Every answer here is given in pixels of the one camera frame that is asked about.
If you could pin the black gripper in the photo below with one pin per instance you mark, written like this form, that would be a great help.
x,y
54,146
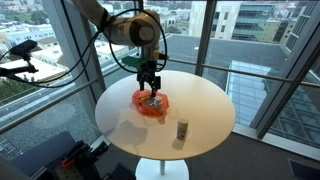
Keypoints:
x,y
148,71

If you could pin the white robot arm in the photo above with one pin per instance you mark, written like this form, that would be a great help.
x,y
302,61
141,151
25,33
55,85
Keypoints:
x,y
133,31

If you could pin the orange plastic carrier bag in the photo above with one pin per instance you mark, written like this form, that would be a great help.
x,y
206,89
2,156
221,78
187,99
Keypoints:
x,y
143,107

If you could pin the yellow and black small box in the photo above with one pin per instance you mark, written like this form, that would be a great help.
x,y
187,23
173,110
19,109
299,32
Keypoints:
x,y
146,99

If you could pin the white tube with barcode label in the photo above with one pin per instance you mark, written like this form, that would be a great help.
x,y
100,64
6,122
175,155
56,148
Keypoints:
x,y
182,130

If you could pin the dark grey window mullion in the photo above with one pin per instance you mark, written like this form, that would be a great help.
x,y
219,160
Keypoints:
x,y
205,36
290,83
76,50

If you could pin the round white table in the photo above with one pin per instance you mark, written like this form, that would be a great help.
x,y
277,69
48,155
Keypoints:
x,y
50,103

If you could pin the black tool kit with orange parts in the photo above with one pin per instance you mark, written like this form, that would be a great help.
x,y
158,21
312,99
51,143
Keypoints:
x,y
80,163

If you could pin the blue storage case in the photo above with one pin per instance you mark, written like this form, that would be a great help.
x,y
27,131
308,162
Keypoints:
x,y
40,153

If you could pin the white window sill strip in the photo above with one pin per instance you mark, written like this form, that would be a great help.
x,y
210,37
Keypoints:
x,y
276,141

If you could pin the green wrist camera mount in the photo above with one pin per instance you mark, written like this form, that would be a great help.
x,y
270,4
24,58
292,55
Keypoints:
x,y
133,62

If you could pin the white table pedestal base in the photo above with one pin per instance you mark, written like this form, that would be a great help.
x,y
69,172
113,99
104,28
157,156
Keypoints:
x,y
150,171

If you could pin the black camera on stand arm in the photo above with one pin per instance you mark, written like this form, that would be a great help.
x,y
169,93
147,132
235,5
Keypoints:
x,y
23,48

